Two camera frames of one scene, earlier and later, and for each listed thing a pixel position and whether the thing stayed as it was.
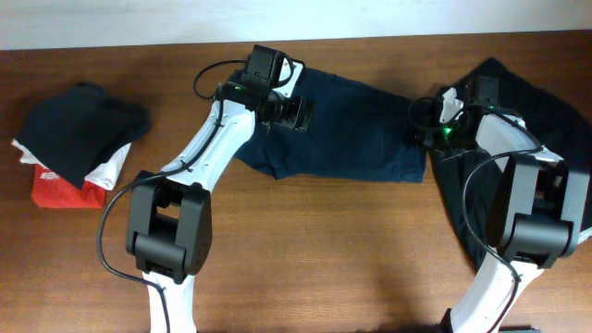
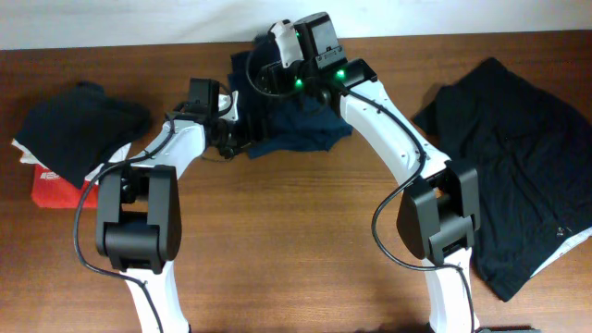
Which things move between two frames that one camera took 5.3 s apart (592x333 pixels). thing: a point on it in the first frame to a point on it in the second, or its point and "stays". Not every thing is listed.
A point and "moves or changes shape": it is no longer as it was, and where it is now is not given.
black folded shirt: [70, 129] stays
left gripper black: [289, 120] to [247, 135]
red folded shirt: [51, 191] stays
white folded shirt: [104, 176] stays
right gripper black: [428, 137] to [277, 79]
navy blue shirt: [357, 131] moves or changes shape
